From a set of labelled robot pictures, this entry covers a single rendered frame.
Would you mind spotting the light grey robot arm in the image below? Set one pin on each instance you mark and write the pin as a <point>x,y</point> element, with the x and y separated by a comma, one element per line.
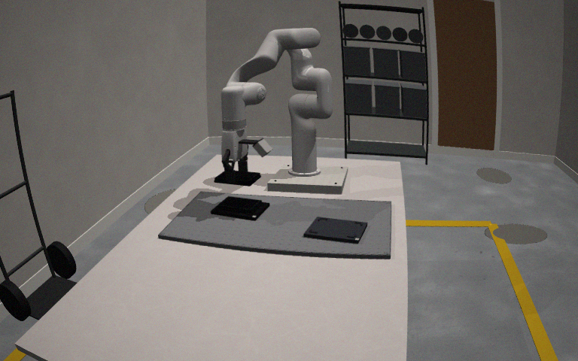
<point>302,107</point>

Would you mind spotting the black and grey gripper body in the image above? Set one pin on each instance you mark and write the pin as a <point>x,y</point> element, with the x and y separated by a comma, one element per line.
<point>230,140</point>

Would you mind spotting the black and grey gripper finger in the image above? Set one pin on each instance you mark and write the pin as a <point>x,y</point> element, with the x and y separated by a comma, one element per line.
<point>243,163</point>
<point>230,173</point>

